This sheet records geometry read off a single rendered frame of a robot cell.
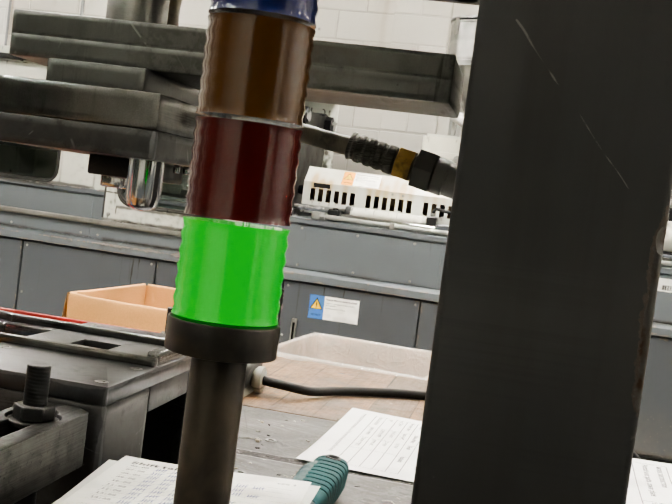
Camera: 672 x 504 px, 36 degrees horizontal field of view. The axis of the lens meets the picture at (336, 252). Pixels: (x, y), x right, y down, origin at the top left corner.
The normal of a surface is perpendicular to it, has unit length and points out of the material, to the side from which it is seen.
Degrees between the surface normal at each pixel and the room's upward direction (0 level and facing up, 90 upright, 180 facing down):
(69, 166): 90
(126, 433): 90
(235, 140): 104
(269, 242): 76
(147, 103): 90
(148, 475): 0
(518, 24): 90
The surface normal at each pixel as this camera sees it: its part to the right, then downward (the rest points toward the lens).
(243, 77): -0.08, -0.21
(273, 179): 0.56, 0.36
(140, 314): -0.24, -0.01
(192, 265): -0.54, -0.28
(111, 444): 0.97, 0.14
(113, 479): 0.14, -0.99
